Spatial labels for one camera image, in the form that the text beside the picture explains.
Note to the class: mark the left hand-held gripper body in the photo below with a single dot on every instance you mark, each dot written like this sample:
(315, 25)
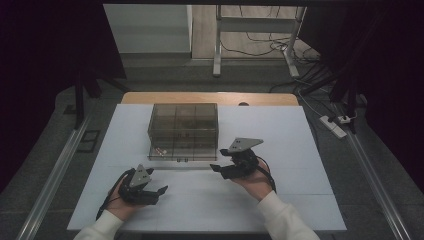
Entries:
(138, 191)

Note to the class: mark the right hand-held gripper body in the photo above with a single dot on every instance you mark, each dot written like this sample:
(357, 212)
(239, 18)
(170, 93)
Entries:
(245, 163)

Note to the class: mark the smoky clear pull-out drawer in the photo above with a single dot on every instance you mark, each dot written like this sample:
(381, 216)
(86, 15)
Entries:
(193, 154)

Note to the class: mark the smoky clear jewelry box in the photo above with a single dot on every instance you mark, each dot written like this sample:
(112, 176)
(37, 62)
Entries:
(183, 121)

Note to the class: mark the person's right hand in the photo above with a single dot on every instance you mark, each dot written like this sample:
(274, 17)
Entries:
(255, 183)

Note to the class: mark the person's left hand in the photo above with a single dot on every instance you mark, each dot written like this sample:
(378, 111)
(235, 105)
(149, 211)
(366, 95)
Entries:
(118, 208)

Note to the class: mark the black round table grommet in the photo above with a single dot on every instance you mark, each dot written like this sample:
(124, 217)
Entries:
(243, 104)

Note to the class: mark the white table cover sheet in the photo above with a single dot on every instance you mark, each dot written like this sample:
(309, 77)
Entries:
(293, 140)

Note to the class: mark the wooden table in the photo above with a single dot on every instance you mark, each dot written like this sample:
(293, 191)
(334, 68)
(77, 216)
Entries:
(200, 98)

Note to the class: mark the black floor plate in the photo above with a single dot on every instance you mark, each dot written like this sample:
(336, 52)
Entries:
(88, 141)

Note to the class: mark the white power strip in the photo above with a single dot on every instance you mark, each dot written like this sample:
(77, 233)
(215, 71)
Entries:
(333, 128)

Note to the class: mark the black stand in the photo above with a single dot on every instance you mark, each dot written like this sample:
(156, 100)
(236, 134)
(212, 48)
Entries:
(79, 100)
(350, 100)

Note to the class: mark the white plug adapter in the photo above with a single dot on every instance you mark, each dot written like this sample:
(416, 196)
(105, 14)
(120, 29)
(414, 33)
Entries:
(345, 119)

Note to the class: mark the white cabinet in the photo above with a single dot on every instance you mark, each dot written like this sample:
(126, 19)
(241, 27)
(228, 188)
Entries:
(146, 28)

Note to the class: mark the black curtain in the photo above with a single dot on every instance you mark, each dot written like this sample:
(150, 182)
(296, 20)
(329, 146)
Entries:
(40, 66)
(393, 66)

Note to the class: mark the aluminium rail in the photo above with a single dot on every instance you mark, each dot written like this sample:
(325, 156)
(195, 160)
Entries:
(376, 186)
(53, 180)

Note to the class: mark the white metal desk frame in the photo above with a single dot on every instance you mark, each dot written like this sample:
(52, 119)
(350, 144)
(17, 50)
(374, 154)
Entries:
(256, 25)

